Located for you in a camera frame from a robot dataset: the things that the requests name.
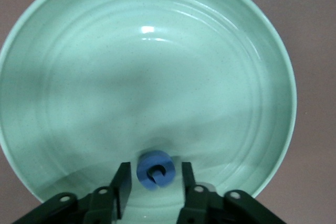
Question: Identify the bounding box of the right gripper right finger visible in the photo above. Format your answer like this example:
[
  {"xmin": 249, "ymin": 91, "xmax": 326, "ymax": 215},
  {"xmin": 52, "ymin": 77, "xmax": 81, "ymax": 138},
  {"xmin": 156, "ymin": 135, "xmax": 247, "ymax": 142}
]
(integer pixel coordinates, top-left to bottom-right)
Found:
[{"xmin": 175, "ymin": 161, "xmax": 226, "ymax": 224}]

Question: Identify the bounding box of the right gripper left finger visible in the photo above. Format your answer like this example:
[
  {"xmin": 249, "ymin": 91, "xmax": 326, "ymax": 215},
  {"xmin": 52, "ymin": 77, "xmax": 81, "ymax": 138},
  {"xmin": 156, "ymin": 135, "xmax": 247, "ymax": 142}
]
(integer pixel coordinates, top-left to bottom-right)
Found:
[{"xmin": 86, "ymin": 162, "xmax": 132, "ymax": 224}]

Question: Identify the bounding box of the brown table cover sheet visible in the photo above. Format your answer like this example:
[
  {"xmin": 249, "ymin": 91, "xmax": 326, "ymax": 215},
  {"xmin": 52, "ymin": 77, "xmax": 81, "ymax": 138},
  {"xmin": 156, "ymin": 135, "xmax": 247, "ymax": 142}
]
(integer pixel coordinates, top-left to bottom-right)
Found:
[{"xmin": 0, "ymin": 0, "xmax": 336, "ymax": 224}]

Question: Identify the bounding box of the light green plate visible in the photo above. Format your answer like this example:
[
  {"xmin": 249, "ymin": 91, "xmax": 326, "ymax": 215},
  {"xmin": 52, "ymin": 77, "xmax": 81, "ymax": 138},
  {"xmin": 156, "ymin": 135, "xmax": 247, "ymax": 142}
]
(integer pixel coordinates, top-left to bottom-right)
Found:
[{"xmin": 0, "ymin": 0, "xmax": 297, "ymax": 224}]

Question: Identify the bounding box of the blue foam letter G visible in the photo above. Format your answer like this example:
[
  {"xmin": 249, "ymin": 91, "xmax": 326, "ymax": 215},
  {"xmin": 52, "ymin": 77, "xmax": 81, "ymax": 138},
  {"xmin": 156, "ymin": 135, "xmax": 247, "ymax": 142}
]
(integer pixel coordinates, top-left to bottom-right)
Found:
[{"xmin": 136, "ymin": 150, "xmax": 175, "ymax": 190}]

